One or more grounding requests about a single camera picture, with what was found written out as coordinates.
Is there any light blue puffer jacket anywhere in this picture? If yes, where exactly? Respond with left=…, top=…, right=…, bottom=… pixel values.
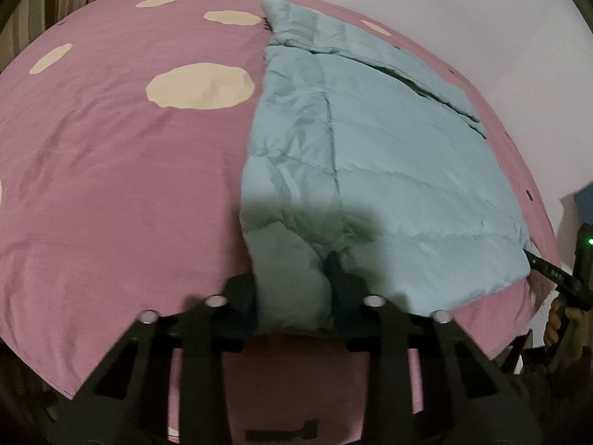
left=240, top=0, right=534, bottom=333

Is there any right hand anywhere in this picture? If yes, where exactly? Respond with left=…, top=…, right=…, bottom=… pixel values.
left=544, top=296, right=592, bottom=362

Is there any pink polka dot bedsheet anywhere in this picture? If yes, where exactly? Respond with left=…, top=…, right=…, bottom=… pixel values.
left=0, top=0, right=563, bottom=444

